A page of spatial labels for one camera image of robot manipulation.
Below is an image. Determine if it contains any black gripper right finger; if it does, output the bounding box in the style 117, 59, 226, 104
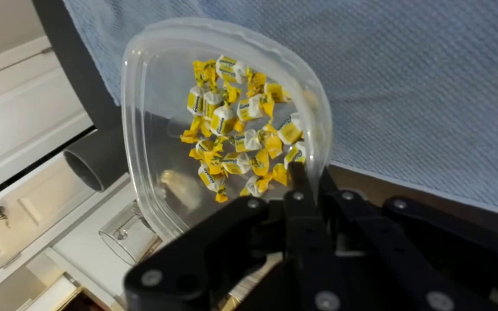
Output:
316, 168, 498, 311

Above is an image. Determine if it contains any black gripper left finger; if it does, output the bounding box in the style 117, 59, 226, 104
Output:
122, 162, 342, 311

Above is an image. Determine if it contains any yellow candies pile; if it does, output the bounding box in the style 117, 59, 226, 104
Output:
178, 54, 309, 206

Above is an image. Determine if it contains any clear plastic bowl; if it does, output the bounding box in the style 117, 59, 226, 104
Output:
119, 16, 335, 244

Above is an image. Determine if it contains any blue towel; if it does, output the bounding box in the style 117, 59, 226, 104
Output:
62, 0, 498, 221

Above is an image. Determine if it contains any dark grey cup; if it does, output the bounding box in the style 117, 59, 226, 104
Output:
62, 128, 129, 194

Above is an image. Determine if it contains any white panel door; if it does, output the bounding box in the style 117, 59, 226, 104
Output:
0, 35, 96, 204
0, 154, 138, 308

